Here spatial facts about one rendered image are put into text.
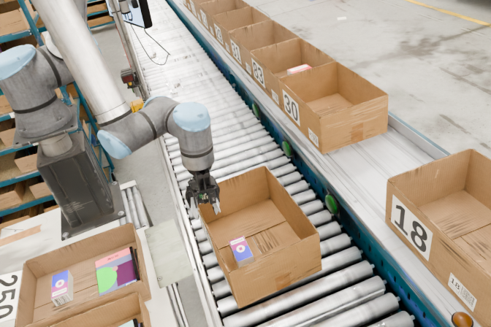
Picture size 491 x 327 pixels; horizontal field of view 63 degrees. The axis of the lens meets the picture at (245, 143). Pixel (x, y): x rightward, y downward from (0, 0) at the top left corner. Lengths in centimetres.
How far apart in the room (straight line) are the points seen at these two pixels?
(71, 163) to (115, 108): 61
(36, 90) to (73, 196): 44
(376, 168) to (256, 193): 45
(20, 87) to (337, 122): 110
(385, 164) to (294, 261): 51
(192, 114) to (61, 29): 36
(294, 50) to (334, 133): 81
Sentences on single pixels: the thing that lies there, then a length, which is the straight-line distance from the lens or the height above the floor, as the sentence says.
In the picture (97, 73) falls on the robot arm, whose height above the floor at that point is 148.
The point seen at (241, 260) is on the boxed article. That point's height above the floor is 80.
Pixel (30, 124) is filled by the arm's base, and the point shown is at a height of 124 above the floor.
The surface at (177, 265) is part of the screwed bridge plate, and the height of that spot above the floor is 75.
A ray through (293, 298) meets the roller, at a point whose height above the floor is 75.
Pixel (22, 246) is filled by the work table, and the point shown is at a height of 75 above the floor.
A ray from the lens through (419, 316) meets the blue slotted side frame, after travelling 133.
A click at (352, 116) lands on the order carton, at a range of 155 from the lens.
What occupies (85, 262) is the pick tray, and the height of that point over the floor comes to 76.
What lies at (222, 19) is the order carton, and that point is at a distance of 289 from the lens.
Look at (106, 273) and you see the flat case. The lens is 151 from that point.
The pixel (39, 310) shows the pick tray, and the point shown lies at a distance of 157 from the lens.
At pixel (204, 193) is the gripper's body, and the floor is 111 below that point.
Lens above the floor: 183
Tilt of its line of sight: 34 degrees down
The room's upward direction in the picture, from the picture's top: 11 degrees counter-clockwise
